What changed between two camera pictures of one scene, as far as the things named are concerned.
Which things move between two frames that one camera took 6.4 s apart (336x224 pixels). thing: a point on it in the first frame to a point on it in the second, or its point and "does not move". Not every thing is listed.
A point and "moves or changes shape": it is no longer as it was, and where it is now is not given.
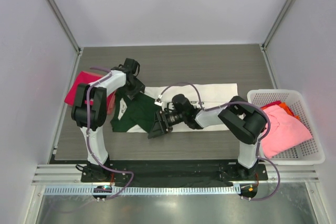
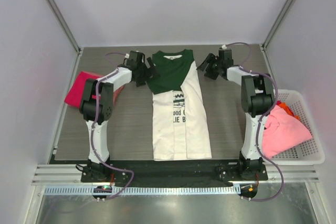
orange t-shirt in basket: x=283 y=105 does not move
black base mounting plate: x=172 y=173 does not move
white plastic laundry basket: x=312 y=151 does not move
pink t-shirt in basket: x=286 y=132 does not move
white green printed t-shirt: x=203 y=104 moves or changes shape
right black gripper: x=160 y=126 to x=209 y=59
